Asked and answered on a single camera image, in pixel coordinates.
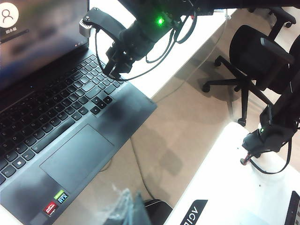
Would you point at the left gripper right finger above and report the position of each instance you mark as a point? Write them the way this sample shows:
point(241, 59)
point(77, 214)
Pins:
point(140, 211)

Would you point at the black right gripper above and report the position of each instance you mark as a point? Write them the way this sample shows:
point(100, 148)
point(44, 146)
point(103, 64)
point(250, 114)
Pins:
point(137, 42)

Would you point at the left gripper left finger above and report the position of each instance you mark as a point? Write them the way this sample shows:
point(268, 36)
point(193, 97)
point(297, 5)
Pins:
point(122, 211)

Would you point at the dark grey laptop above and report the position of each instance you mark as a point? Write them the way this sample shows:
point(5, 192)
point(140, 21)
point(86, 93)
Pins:
point(77, 152)

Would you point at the white robot base platform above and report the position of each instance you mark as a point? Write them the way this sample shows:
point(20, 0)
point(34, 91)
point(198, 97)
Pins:
point(222, 168)

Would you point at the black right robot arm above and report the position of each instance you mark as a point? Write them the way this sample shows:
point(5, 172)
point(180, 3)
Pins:
point(150, 7)

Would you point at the black rounded power adapter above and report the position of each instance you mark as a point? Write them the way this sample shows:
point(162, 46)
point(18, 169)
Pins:
point(157, 208)

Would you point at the black office chair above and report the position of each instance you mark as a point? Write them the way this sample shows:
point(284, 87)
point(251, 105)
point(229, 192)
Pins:
point(253, 54)
point(279, 16)

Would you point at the black rectangular bar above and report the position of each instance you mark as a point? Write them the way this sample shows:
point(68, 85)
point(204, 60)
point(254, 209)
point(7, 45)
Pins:
point(294, 208)

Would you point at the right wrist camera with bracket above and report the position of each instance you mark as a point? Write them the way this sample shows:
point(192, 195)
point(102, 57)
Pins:
point(84, 29)

